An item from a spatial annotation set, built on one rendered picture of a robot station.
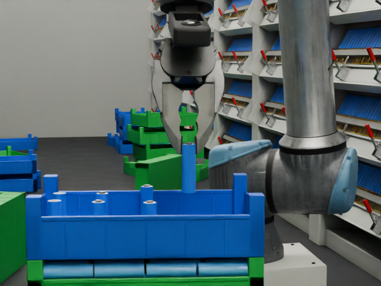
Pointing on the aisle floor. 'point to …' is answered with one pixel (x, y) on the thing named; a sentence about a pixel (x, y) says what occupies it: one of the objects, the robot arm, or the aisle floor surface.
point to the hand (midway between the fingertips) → (188, 142)
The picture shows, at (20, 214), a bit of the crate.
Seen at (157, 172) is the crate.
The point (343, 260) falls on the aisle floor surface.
